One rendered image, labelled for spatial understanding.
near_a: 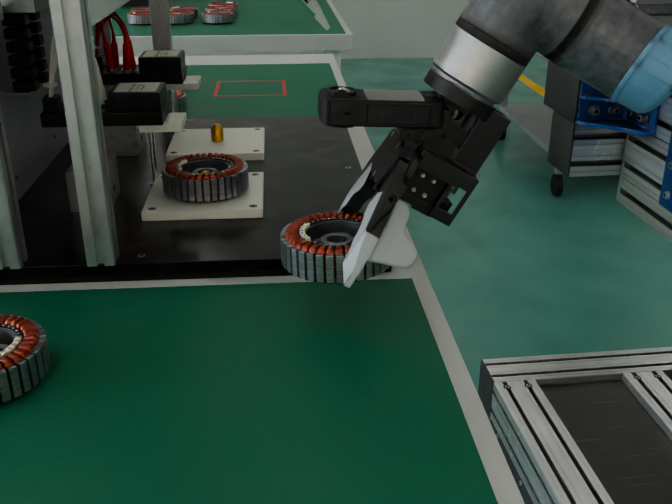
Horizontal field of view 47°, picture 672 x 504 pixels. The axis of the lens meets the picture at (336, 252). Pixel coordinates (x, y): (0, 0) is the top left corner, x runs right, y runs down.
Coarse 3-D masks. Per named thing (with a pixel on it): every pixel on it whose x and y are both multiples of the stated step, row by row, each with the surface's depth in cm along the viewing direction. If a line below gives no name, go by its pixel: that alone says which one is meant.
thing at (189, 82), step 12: (144, 60) 116; (156, 60) 116; (168, 60) 116; (180, 60) 117; (108, 72) 117; (120, 72) 117; (132, 72) 117; (144, 72) 117; (156, 72) 117; (168, 72) 117; (180, 72) 117; (108, 84) 117; (168, 84) 118; (180, 84) 118; (192, 84) 118
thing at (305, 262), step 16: (288, 224) 79; (304, 224) 78; (320, 224) 79; (336, 224) 80; (352, 224) 79; (288, 240) 75; (304, 240) 74; (320, 240) 77; (336, 240) 78; (352, 240) 76; (288, 256) 74; (304, 256) 73; (320, 256) 72; (336, 256) 72; (304, 272) 73; (320, 272) 73; (336, 272) 73; (368, 272) 73
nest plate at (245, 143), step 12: (180, 132) 129; (192, 132) 129; (204, 132) 129; (228, 132) 129; (240, 132) 129; (252, 132) 129; (264, 132) 130; (180, 144) 123; (192, 144) 123; (204, 144) 123; (216, 144) 123; (228, 144) 123; (240, 144) 123; (252, 144) 123; (264, 144) 126; (168, 156) 118; (180, 156) 118; (240, 156) 119; (252, 156) 119
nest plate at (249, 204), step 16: (160, 176) 108; (256, 176) 108; (160, 192) 102; (256, 192) 102; (144, 208) 97; (160, 208) 97; (176, 208) 97; (192, 208) 97; (208, 208) 97; (224, 208) 97; (240, 208) 97; (256, 208) 97
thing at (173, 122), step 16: (112, 96) 94; (128, 96) 94; (144, 96) 94; (160, 96) 95; (48, 112) 95; (64, 112) 95; (112, 112) 95; (128, 112) 95; (144, 112) 95; (160, 112) 95; (144, 128) 96; (160, 128) 96; (176, 128) 96
